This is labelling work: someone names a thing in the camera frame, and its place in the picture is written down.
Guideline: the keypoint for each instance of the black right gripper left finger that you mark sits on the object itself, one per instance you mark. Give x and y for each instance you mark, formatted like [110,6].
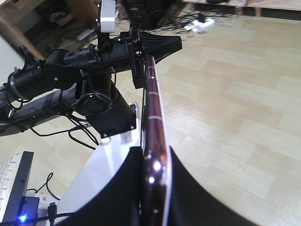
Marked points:
[118,203]

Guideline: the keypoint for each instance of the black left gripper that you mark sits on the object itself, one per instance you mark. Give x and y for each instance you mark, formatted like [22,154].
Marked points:
[125,52]

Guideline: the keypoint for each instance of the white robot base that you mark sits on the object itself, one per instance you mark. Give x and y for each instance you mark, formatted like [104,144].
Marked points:
[100,167]

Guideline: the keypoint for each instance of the white power strip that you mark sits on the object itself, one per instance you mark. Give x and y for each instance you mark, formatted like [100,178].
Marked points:
[199,27]

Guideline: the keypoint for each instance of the grey electronics box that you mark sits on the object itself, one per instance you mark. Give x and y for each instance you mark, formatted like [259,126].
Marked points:
[19,205]

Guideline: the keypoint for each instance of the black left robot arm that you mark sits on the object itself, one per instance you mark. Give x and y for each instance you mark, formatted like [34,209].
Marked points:
[80,81]

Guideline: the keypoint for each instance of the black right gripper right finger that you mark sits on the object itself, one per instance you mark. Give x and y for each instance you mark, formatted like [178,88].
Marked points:
[193,205]

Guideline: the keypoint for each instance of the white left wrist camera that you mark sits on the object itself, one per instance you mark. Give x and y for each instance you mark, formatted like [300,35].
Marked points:
[107,16]

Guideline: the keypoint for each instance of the black smartphone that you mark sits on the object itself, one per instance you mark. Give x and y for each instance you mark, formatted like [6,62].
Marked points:
[157,166]

